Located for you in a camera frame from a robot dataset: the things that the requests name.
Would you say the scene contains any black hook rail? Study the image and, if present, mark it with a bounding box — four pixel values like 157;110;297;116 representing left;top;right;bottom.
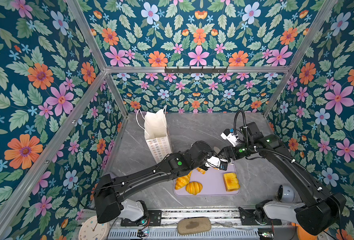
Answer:
164;66;228;74

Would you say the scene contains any small ridged shell bread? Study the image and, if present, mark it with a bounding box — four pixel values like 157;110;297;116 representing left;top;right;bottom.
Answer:
186;182;203;195

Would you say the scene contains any oblong braided bread roll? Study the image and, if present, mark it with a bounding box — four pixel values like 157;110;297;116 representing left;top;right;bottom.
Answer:
197;168;206;175

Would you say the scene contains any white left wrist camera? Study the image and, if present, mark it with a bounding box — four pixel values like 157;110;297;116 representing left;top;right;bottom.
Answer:
206;155;228;170

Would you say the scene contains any lilac silicone mat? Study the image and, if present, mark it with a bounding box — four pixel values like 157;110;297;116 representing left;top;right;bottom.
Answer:
173;165;240;197

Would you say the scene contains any brown stone-like sponge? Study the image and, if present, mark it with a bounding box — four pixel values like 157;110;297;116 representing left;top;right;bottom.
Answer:
177;217;212;236

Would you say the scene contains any white patterned paper bag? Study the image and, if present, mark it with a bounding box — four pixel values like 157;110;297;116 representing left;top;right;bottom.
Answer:
135;106;172;163

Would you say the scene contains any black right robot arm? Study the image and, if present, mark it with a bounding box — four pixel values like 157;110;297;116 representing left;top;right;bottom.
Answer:
220;122;346;236

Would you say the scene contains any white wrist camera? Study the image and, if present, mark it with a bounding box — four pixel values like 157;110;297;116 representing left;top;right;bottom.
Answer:
221;129;241;147
206;155;228;170

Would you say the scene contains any white round clock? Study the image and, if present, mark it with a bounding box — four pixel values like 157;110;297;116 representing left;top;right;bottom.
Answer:
77;216;110;240

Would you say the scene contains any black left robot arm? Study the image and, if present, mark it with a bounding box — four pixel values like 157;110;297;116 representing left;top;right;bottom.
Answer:
93;141;231;226

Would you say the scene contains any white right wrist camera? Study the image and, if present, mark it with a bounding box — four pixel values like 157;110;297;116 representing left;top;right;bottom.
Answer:
221;129;241;147

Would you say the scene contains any square toast slice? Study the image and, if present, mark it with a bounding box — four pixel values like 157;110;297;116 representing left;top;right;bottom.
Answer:
223;173;240;192

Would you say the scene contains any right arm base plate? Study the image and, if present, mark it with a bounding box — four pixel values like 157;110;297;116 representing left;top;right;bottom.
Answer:
238;207;282;226

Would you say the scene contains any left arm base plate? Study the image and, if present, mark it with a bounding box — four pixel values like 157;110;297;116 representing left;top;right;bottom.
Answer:
120;210;162;227

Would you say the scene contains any golden croissant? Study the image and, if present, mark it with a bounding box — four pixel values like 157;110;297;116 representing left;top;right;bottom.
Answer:
174;172;192;190

